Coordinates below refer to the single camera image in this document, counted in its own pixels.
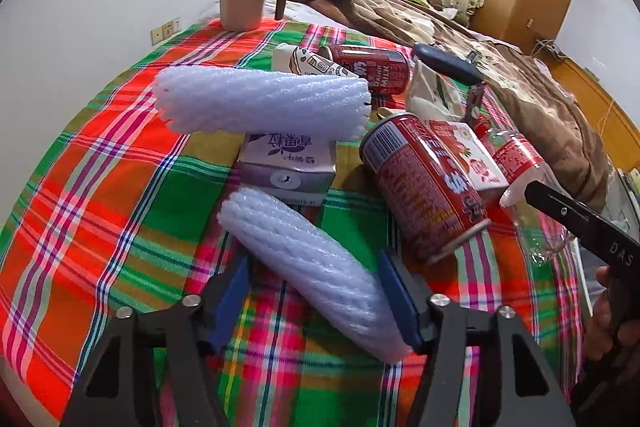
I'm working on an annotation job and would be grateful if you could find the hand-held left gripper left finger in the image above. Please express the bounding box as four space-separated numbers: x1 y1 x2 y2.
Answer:
60 257 251 427

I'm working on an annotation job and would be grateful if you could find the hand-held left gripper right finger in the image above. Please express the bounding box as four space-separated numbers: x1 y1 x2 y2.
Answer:
377 248 576 427

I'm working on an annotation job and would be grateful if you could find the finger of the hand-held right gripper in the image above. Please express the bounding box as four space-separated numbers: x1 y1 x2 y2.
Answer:
524 181 601 253

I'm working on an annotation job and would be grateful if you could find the clear red-label plastic bottle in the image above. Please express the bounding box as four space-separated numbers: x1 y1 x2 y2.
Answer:
472 117 576 265

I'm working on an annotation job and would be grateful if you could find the white foam fruit net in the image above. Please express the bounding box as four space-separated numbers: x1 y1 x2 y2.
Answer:
217 187 416 363
152 67 373 140

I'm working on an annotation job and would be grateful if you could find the red and white carton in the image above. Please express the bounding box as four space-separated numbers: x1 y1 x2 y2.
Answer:
427 119 510 192

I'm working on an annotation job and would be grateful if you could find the large red drink can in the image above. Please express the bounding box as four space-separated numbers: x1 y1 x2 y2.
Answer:
360 112 492 265

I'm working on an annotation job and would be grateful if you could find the brown coffee sachet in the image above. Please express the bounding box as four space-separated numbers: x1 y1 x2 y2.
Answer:
466 82 487 124

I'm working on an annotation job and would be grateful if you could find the purple milk carton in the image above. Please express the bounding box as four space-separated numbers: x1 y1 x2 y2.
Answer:
237 129 337 205

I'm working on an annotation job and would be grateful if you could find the white leaf-print paper packet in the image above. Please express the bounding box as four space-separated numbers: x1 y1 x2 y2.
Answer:
404 59 471 122

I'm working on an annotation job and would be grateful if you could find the person's right hand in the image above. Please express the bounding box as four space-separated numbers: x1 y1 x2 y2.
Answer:
584 266 621 362

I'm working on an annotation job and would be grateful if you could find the wooden headboard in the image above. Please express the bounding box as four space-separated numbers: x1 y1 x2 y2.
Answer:
550 57 640 178

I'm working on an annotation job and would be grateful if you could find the brown blanket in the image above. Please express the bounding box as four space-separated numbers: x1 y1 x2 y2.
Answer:
265 0 613 212

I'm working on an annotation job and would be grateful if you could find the colourful plaid cloth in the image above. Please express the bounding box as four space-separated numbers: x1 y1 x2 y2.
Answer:
0 18 593 427

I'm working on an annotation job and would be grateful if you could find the dark blue glasses case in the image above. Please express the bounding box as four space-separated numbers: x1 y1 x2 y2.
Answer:
412 43 485 84

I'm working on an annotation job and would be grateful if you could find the small red drink can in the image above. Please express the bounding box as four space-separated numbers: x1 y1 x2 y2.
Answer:
318 44 412 95

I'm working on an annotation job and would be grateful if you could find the white patterned drink carton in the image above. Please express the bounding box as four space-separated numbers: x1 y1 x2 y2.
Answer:
271 43 361 80

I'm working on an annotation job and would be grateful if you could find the white floral bed sheet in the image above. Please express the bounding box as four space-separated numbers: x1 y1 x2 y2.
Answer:
277 1 328 24

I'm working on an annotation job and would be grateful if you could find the wall socket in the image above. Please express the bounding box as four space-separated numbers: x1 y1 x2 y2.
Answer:
151 19 182 45

